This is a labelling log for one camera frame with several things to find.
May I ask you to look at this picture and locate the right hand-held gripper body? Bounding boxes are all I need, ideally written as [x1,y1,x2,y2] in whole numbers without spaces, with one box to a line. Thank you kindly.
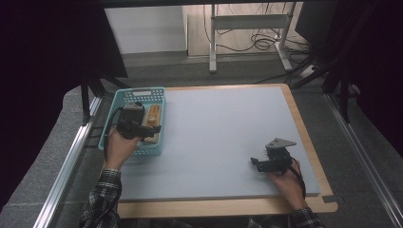
[264,137,298,175]

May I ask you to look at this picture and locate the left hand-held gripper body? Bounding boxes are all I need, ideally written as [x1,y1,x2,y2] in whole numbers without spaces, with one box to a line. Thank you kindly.
[115,103,146,141]

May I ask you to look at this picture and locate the beige glove with orange fingers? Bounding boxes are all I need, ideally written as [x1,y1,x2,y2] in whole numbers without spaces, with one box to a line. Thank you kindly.
[141,104,163,145]

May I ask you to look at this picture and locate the turquoise plastic basket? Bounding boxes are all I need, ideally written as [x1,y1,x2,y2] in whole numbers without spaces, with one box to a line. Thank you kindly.
[98,86,166,159]

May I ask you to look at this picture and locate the person's left hand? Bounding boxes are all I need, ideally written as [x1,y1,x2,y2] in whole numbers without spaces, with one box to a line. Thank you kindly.
[104,127,143,171]

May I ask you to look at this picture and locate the person's right hand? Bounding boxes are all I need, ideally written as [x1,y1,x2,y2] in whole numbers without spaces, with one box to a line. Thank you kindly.
[267,160,307,210]

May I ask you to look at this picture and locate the black tripod stand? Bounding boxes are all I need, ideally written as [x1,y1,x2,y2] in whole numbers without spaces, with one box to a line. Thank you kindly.
[284,0,381,125]
[80,73,131,126]

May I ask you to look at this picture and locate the grey foam mat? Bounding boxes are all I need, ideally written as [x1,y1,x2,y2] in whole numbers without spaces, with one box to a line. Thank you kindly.
[118,85,321,201]

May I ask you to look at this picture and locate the white power strip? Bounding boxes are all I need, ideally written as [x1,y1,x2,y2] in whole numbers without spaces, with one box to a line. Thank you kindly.
[298,65,317,79]

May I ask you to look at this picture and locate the white board panel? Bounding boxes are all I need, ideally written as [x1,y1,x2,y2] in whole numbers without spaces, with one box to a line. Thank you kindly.
[104,6,188,55]

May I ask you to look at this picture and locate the dark curtain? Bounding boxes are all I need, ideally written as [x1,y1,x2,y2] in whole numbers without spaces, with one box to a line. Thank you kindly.
[345,0,403,160]
[0,0,128,208]

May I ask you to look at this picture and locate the left hand-held gripper black cable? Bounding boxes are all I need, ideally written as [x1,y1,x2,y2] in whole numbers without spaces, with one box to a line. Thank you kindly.
[103,106,125,160]

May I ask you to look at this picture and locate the hand-held gripper black cable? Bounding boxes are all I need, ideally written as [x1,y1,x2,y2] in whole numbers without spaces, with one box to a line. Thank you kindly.
[289,156,307,200]
[103,106,125,160]

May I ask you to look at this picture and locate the right hand-held gripper black cable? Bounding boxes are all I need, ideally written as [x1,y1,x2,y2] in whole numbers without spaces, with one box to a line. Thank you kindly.
[289,156,307,200]

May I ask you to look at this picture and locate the aluminium rail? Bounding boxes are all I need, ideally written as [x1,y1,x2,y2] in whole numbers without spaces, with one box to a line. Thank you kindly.
[324,93,403,228]
[32,96,103,228]

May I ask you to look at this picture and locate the black floor cables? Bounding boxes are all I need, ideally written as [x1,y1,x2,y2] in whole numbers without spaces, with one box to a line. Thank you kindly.
[202,3,313,55]

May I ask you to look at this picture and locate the white metal stand frame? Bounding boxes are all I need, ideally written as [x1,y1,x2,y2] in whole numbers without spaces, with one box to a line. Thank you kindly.
[208,3,294,74]

